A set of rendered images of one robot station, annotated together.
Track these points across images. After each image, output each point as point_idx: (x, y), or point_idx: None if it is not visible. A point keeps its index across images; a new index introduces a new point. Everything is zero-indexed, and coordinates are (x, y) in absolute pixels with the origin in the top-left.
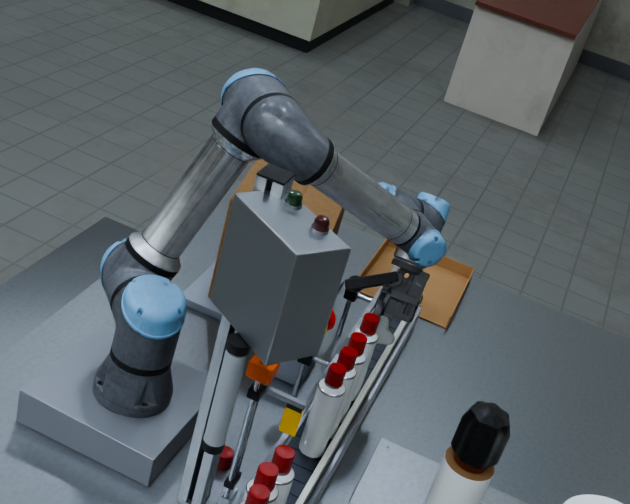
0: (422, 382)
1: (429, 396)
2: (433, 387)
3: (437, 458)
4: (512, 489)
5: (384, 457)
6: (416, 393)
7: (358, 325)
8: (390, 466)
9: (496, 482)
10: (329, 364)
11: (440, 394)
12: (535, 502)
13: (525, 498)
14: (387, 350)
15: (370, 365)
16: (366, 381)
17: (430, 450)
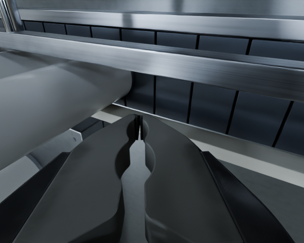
0: None
1: (264, 204)
2: (300, 217)
3: (140, 182)
4: (145, 232)
5: (60, 135)
6: (263, 186)
7: (270, 85)
8: (56, 140)
9: (144, 223)
10: (0, 33)
11: (281, 222)
12: (142, 242)
13: (141, 237)
14: (277, 173)
15: (246, 114)
16: (117, 116)
17: (147, 178)
